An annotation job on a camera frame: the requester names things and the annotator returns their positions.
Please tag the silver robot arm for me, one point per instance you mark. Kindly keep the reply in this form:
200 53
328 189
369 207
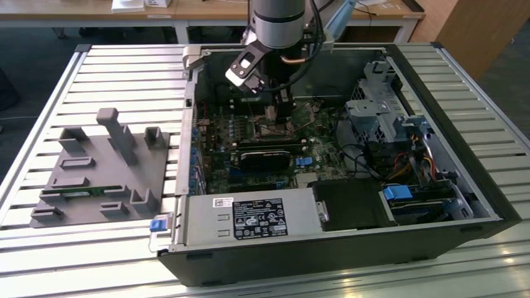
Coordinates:
277 25

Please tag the metal CPU socket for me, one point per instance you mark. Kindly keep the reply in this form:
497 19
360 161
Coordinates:
265 133

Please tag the black RAM slot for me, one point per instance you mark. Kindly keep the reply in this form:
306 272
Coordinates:
269 149
269 144

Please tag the perforated metal disk cage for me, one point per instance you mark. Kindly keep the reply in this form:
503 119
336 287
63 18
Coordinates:
365 108

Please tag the pale blue teach pendant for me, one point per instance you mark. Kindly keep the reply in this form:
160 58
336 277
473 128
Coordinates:
342 18

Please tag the green motherboard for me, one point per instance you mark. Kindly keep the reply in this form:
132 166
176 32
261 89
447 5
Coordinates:
324 149

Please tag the blue board connector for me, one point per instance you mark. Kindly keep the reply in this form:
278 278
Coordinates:
304 161

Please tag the black graphics card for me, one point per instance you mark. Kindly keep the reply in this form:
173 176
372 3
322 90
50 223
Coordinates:
265 161

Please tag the wooden desk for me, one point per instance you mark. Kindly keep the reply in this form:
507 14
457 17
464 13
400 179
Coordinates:
200 10

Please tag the silver finned heat sink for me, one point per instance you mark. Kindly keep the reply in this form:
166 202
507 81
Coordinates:
310 180

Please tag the black plastic shroud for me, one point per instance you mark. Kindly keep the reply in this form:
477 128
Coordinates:
352 205

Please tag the white box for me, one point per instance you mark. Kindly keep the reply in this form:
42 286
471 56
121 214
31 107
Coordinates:
129 6

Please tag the blue disk carrier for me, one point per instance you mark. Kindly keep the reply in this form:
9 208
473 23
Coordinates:
397 193

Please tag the wooden cabinet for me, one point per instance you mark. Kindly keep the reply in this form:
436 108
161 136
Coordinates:
476 31

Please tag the silver power supply with label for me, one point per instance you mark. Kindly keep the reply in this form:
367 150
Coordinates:
208 217

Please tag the grey plastic parts rack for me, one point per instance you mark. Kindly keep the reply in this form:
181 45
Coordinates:
96 174

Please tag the blue plastic latch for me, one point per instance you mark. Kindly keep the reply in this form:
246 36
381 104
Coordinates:
158 226

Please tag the green RAM stick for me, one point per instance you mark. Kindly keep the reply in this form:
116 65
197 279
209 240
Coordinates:
98 190

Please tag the black and silver PC case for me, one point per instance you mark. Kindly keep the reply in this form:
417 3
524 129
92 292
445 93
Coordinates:
290 267

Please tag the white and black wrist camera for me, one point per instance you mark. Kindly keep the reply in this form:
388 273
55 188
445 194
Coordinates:
245 66

